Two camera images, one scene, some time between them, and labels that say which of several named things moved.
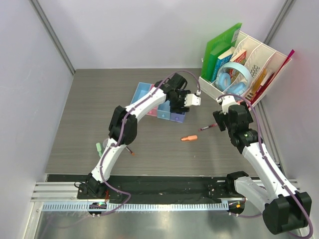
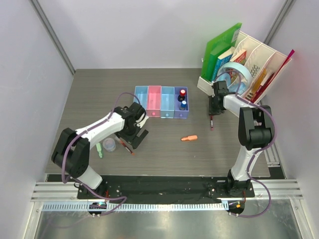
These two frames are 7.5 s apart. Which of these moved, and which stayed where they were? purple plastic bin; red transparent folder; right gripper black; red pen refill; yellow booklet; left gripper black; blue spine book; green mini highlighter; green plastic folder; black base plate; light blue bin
Moved: purple plastic bin; light blue bin; red pen refill; left gripper black; right gripper black
Stayed: red transparent folder; black base plate; yellow booklet; green mini highlighter; green plastic folder; blue spine book
